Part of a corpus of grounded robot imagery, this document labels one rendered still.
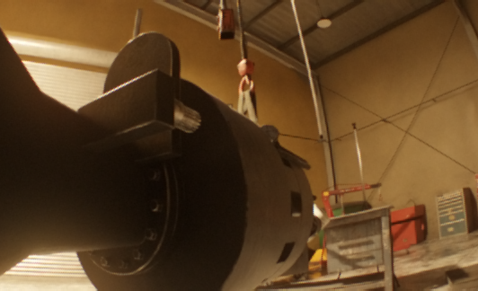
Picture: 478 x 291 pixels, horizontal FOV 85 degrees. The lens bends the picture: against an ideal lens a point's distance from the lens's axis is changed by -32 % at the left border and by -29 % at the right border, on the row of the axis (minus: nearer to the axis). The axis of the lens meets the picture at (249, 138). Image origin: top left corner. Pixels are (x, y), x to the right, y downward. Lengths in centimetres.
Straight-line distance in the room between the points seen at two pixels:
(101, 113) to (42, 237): 20
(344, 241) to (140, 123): 255
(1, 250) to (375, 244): 268
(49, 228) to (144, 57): 39
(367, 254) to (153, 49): 247
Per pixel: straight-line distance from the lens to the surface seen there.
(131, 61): 71
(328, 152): 1005
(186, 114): 49
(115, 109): 47
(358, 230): 284
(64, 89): 683
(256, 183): 62
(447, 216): 752
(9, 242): 41
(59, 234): 48
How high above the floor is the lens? 75
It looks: 17 degrees up
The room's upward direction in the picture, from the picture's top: 6 degrees counter-clockwise
